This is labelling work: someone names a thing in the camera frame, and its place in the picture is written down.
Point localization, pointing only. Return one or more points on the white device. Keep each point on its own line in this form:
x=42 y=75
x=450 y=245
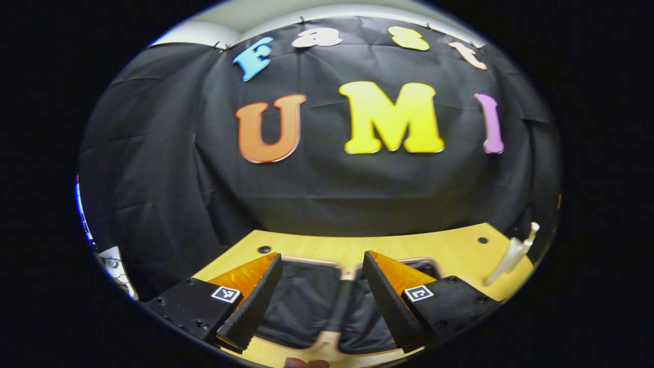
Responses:
x=115 y=266

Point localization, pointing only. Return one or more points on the black backdrop cloth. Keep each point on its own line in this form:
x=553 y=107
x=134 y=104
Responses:
x=327 y=204

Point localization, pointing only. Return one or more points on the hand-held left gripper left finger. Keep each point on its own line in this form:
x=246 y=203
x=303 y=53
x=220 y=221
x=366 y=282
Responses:
x=253 y=309

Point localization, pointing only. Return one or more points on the computer screen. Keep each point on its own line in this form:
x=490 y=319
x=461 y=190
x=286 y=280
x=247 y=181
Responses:
x=82 y=214

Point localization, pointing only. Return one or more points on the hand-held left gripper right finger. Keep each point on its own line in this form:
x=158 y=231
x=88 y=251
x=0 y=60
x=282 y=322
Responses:
x=391 y=306

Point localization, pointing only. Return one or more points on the white pump bottle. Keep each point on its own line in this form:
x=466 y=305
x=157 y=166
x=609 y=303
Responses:
x=511 y=255

